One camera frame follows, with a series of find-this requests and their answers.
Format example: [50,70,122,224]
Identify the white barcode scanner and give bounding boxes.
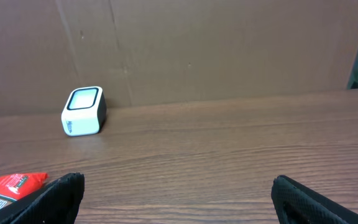
[61,86,107,137]

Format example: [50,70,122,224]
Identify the orange long noodle packet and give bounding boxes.
[0,172,48,209]

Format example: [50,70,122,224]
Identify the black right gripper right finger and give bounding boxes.
[271,175,358,224]

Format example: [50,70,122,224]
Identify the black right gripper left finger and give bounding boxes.
[0,172,85,224]

